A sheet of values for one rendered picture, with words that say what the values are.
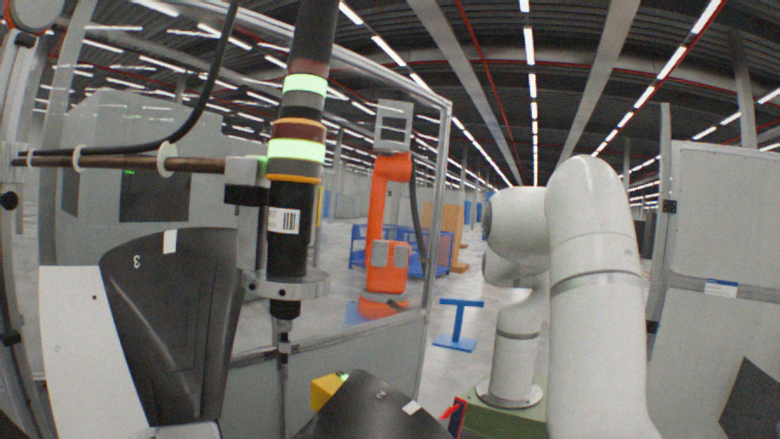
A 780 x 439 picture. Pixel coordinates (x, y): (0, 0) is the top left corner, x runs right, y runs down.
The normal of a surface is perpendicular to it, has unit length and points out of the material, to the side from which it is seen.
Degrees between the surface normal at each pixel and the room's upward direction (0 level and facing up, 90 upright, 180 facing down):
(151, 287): 56
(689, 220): 90
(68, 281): 50
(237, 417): 90
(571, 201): 67
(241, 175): 90
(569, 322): 75
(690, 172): 90
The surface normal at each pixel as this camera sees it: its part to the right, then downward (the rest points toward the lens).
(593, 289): -0.58, -0.48
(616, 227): -0.05, -0.50
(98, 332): 0.63, -0.55
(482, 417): -0.63, -0.02
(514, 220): -0.43, 0.04
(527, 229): -0.34, 0.23
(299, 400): 0.75, 0.11
